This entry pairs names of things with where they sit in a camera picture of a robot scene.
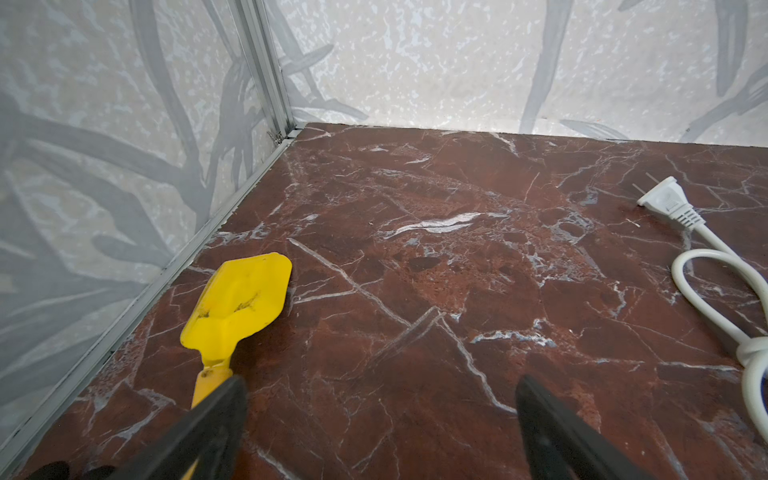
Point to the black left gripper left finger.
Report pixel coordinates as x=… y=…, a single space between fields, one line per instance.
x=205 y=442

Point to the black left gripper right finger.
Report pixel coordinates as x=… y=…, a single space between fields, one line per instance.
x=560 y=445

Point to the yellow toy shovel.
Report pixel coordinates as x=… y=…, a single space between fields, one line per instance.
x=241 y=298

